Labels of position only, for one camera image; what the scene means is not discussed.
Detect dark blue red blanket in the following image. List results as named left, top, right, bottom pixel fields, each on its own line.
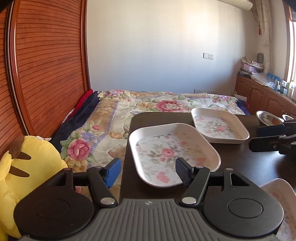
left=50, top=89, right=100, bottom=152

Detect patterned curtain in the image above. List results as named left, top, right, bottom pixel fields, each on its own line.
left=255, top=0, right=273, bottom=73

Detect window with blind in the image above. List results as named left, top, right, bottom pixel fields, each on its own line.
left=283, top=2, right=295, bottom=82

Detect medium steel bowl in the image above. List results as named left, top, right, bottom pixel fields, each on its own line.
left=256, top=110, right=284, bottom=126
left=282, top=114, right=296, bottom=121

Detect wall light switch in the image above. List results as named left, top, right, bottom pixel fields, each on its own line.
left=203, top=53, right=214, bottom=60

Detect large floral tray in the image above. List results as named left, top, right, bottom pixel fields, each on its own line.
left=191, top=108, right=250, bottom=144

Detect white air conditioner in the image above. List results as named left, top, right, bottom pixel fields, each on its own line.
left=220, top=0, right=253, bottom=11

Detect stack of boxes and papers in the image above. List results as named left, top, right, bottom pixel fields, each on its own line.
left=238, top=57, right=264, bottom=77

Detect wooden side cabinet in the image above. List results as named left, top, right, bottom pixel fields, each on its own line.
left=235, top=74, right=296, bottom=118

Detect wall power strip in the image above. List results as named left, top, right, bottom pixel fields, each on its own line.
left=194, top=89, right=217, bottom=94

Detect yellow plush toy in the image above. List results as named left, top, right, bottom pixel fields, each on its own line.
left=1, top=136, right=67, bottom=240

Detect toiletry bottles on counter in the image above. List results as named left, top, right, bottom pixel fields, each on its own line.
left=266, top=73, right=295, bottom=98

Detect white paper bag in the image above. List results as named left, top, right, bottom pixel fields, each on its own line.
left=234, top=93, right=247, bottom=104

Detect floral bed blanket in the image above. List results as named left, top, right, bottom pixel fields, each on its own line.
left=60, top=90, right=248, bottom=172

